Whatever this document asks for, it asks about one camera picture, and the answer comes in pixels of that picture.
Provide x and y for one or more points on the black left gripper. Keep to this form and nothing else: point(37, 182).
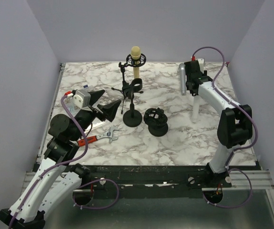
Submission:
point(109, 110)

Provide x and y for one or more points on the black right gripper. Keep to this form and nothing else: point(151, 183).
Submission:
point(205, 74)

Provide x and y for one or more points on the silver grey microphone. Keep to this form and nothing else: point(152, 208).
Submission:
point(182, 76)

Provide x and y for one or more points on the white microphone silver mesh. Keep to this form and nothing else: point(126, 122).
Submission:
point(196, 105)

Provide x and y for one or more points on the black round-base clip stand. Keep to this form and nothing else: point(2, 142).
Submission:
point(132, 118)

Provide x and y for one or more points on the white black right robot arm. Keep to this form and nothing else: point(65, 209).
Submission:
point(234, 128)

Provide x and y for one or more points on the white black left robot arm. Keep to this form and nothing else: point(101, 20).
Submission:
point(42, 195)

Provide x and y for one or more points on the beige microphone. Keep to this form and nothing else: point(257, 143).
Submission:
point(135, 55)

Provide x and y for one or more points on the clear plastic screw box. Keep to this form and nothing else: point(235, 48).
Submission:
point(78, 114)

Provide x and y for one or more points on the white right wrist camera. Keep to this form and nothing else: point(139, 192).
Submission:
point(201, 62)

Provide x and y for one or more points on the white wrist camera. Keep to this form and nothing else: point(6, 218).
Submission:
point(81, 99)
point(201, 62)

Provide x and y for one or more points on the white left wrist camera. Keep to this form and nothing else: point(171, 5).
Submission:
point(81, 99)

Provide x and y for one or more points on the orange handled adjustable wrench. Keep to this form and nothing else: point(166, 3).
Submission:
point(109, 135)

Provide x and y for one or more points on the black shock mount round stand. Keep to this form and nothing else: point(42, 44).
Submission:
point(156, 121)

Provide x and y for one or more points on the black front mounting rail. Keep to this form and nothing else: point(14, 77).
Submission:
point(138, 182)

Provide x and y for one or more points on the aluminium extrusion rail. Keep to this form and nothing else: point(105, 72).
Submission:
point(236, 180)

